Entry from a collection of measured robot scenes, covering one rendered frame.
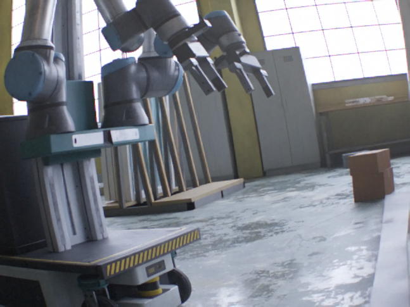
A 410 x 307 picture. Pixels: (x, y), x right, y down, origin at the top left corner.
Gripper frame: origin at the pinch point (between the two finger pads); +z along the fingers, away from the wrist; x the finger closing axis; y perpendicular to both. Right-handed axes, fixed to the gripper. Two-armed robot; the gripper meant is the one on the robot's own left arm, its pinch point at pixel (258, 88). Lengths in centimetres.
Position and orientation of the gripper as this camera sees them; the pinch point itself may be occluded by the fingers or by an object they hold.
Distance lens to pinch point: 180.5
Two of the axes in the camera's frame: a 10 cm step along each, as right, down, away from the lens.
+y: 7.1, -5.1, -4.9
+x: 5.8, 0.1, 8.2
